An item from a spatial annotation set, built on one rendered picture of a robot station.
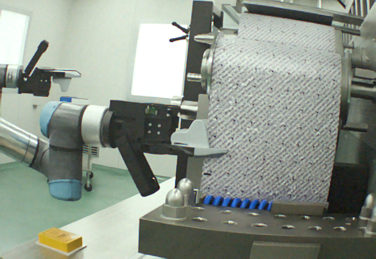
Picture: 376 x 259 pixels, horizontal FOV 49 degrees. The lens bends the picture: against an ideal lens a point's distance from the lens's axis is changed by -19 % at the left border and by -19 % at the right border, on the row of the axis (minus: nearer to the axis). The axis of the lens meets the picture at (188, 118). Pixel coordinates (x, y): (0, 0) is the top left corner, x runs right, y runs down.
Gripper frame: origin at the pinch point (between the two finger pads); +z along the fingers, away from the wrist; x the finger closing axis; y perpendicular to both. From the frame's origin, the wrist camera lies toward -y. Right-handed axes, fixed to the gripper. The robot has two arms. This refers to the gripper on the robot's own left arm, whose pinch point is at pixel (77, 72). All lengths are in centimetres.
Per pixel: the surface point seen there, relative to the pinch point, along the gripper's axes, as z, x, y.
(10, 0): -109, -449, -41
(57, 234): -4, 60, 23
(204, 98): 23, 52, -3
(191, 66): 27.1, 23.6, -6.4
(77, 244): 0, 61, 24
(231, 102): 25, 61, -4
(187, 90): 26.8, 24.2, -0.7
